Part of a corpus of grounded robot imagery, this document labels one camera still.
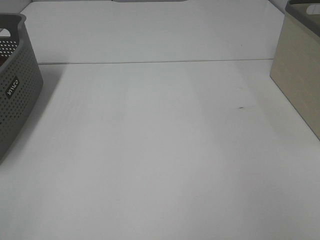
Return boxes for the grey perforated plastic basket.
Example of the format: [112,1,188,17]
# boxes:
[0,13,44,159]

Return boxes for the beige storage bin grey rim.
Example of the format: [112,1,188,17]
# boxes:
[270,0,320,137]

